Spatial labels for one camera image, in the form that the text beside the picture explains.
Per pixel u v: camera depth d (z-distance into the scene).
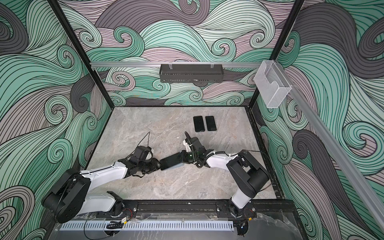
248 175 0.45
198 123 1.08
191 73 0.95
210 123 1.12
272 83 0.79
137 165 0.68
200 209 0.74
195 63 0.95
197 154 0.70
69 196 0.42
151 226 0.76
